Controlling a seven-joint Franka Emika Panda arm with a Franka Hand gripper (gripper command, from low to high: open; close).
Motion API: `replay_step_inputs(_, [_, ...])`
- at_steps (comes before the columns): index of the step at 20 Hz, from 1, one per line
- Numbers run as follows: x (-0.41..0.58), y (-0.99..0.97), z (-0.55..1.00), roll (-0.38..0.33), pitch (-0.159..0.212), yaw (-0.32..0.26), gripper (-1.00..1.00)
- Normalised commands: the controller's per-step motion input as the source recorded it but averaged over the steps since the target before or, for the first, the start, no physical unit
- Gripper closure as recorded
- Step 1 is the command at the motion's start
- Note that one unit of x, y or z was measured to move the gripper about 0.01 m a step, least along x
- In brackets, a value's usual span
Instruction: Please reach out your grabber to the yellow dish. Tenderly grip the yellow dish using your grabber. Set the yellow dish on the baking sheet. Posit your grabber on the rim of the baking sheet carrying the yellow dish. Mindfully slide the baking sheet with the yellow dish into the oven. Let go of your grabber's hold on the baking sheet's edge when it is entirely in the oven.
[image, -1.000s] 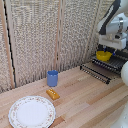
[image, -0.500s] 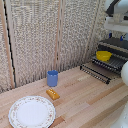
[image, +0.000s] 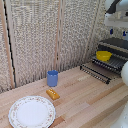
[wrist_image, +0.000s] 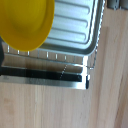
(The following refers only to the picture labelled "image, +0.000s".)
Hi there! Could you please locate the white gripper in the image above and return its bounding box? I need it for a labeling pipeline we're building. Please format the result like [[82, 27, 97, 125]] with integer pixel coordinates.
[[104, 10, 128, 38]]

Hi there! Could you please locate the yellow bowl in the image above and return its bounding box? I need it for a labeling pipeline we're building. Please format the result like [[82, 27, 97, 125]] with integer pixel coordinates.
[[95, 50, 113, 63]]

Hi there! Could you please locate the white floral rim plate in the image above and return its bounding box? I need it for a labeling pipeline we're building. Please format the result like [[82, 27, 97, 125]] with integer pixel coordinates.
[[7, 95, 57, 128]]

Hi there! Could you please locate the blue cup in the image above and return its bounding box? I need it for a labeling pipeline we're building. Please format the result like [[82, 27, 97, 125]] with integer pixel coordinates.
[[46, 70, 60, 88]]

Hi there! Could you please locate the yellow orange block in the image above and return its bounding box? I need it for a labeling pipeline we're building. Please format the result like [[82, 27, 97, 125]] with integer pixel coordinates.
[[45, 88, 61, 101]]

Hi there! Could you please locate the black wire dish rack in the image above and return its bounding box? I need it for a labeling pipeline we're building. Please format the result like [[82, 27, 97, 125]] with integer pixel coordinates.
[[79, 36, 128, 85]]

